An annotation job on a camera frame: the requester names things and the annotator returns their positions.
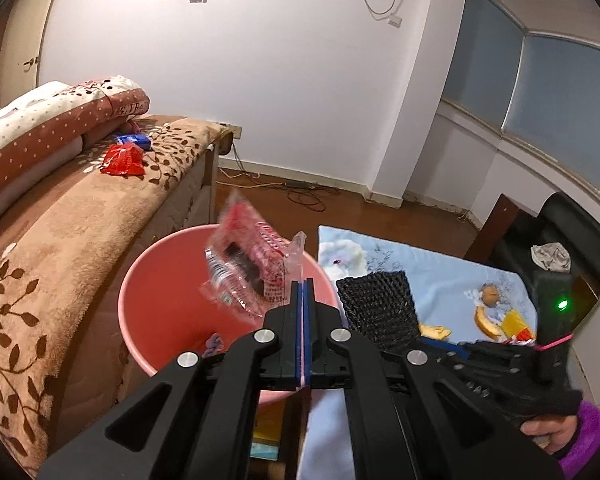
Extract person's right hand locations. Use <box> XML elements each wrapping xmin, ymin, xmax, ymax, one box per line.
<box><xmin>522</xmin><ymin>412</ymin><xmax>581</xmax><ymax>457</ymax></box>

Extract clear red printed plastic wrapper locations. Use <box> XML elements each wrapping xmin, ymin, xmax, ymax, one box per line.
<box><xmin>200</xmin><ymin>190</ymin><xmax>308</xmax><ymax>323</ymax></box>

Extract person's right forearm purple sleeve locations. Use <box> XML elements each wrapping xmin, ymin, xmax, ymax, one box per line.
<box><xmin>555</xmin><ymin>400</ymin><xmax>600</xmax><ymax>480</ymax></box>

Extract crumpled grey cloth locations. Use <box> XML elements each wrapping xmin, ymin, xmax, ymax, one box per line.
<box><xmin>530</xmin><ymin>242</ymin><xmax>573</xmax><ymax>273</ymax></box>

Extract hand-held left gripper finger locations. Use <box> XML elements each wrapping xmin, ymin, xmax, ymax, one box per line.
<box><xmin>305</xmin><ymin>279</ymin><xmax>566</xmax><ymax>480</ymax></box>
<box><xmin>40</xmin><ymin>280</ymin><xmax>306</xmax><ymax>480</ymax></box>

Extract window with blue blind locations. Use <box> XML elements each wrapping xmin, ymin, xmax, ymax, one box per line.
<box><xmin>440</xmin><ymin>0</ymin><xmax>600</xmax><ymax>198</ymax></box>

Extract black foam net sleeve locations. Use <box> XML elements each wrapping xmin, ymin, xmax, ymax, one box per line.
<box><xmin>336</xmin><ymin>270</ymin><xmax>421</xmax><ymax>353</ymax></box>

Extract blue packet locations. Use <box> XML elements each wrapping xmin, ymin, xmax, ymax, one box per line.
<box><xmin>116</xmin><ymin>132</ymin><xmax>152</xmax><ymax>151</ymax></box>

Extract pink plastic bucket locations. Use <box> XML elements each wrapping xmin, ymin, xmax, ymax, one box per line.
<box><xmin>117</xmin><ymin>225</ymin><xmax>341</xmax><ymax>408</ymax></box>

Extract wooden bed frame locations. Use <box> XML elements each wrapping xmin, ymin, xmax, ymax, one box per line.
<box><xmin>145</xmin><ymin>130</ymin><xmax>232</xmax><ymax>261</ymax></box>

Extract yellow red snack packet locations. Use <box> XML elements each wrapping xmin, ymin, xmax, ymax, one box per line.
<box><xmin>500</xmin><ymin>310</ymin><xmax>538</xmax><ymax>346</ymax></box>

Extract banana peel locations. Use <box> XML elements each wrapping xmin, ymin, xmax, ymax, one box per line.
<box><xmin>472</xmin><ymin>305</ymin><xmax>506</xmax><ymax>341</ymax></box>

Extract floor cables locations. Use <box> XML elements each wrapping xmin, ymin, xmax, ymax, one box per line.
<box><xmin>217</xmin><ymin>142</ymin><xmax>342</xmax><ymax>211</ymax></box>

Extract cream door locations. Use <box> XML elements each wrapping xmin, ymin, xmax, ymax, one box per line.
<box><xmin>0</xmin><ymin>0</ymin><xmax>67</xmax><ymax>111</ymax></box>

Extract small yellow peel piece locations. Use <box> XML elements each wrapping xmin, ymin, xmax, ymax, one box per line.
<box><xmin>419</xmin><ymin>324</ymin><xmax>453</xmax><ymax>341</ymax></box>

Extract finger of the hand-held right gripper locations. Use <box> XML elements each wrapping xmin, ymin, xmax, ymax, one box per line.
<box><xmin>420</xmin><ymin>338</ymin><xmax>481</xmax><ymax>361</ymax></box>

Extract folded red polka dot quilt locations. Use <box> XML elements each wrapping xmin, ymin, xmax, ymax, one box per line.
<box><xmin>0</xmin><ymin>75</ymin><xmax>152</xmax><ymax>233</ymax></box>

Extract light blue printed tablecloth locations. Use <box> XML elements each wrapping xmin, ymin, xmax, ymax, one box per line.
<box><xmin>300</xmin><ymin>225</ymin><xmax>546</xmax><ymax>480</ymax></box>

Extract yellow blue box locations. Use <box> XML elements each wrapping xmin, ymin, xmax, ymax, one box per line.
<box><xmin>250</xmin><ymin>402</ymin><xmax>287</xmax><ymax>461</ymax></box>

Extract black leather chair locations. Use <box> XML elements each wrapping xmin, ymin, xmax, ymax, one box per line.
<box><xmin>492</xmin><ymin>192</ymin><xmax>600</xmax><ymax>311</ymax></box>

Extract dark wooden panel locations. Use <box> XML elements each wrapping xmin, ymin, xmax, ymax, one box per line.
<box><xmin>462</xmin><ymin>192</ymin><xmax>522</xmax><ymax>263</ymax></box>

